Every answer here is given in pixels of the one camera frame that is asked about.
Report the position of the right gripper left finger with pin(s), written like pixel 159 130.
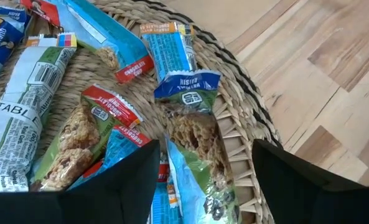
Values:
pixel 109 193

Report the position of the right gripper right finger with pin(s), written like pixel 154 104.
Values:
pixel 296 199

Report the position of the blue-backed chocolate granola bar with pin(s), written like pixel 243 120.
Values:
pixel 122 146

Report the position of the green chocolate chip granola bar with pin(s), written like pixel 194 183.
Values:
pixel 78 140

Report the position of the blue snack packet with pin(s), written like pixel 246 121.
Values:
pixel 196 130

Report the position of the peanut butter granola bar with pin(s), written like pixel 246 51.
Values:
pixel 171 49

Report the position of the blue chocolate chip granola bar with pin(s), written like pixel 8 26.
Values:
pixel 109 34

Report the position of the round woven wicker basket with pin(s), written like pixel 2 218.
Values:
pixel 246 105

